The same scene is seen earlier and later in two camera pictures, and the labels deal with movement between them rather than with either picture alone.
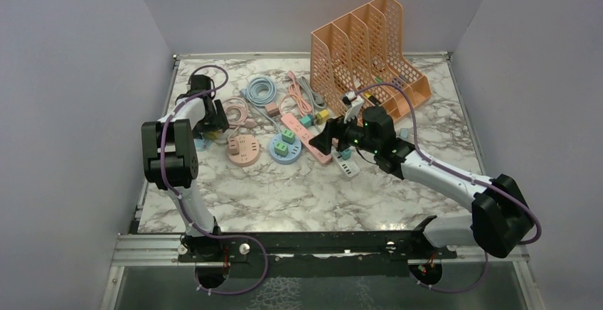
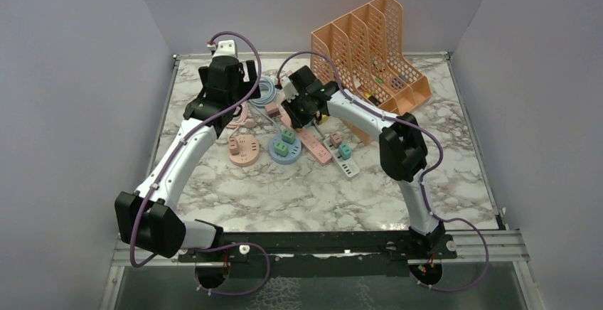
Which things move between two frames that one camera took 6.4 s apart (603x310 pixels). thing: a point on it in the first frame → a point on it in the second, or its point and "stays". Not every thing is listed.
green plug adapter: x=281 y=149 stays
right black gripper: x=335 y=129 → x=299 y=121
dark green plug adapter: x=288 y=136 stays
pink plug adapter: x=233 y=146 stays
